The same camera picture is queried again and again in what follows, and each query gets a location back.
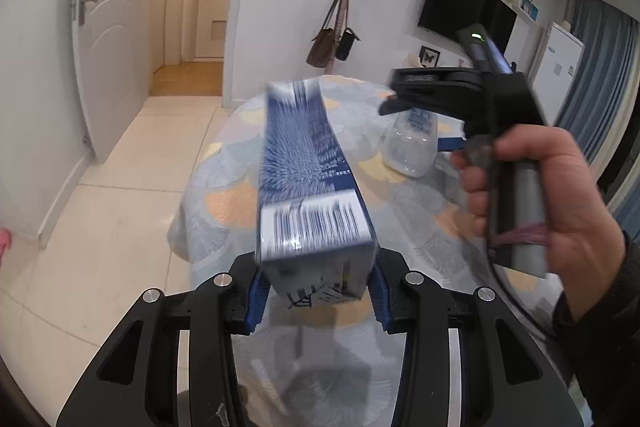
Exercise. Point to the black shoulder bag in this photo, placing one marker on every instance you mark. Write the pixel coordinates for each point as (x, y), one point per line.
(345, 47)

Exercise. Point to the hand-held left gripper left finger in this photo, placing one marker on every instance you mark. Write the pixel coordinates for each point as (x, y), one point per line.
(256, 302)

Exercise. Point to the white room door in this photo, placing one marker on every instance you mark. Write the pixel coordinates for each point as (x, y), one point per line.
(110, 57)

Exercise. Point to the pink object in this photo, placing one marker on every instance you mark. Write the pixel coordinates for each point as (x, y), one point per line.
(4, 244)

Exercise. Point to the blue grey curtain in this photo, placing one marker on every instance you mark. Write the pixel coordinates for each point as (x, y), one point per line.
(605, 57)

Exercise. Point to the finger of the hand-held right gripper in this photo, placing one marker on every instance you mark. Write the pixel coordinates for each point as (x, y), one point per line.
(430, 79)
(440, 107)

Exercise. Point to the clear plastic bottle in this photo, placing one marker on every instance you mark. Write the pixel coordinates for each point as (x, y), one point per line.
(407, 152)

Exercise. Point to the white refrigerator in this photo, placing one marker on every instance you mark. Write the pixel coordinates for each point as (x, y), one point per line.
(562, 67)

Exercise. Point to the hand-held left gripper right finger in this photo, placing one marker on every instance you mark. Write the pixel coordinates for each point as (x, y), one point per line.
(379, 304)

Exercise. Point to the round table with patterned cloth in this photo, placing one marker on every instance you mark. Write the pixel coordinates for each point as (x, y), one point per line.
(225, 207)

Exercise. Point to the white low wall shelf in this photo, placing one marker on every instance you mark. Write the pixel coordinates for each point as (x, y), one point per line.
(447, 63)

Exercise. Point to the brown handbag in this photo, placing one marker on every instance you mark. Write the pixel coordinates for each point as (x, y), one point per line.
(320, 49)

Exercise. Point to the black flat television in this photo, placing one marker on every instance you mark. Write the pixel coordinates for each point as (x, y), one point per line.
(460, 2)

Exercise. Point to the person's right forearm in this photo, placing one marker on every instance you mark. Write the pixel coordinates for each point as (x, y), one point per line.
(600, 332)

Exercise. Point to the blue and white milk carton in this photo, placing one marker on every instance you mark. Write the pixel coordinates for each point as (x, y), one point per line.
(310, 187)

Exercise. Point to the person's right hand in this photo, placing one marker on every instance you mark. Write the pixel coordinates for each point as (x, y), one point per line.
(575, 207)

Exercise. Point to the blue wall cube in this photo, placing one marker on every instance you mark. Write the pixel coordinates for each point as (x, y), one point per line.
(530, 7)

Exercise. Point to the framed butterfly picture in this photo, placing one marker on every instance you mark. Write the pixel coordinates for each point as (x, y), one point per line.
(430, 56)

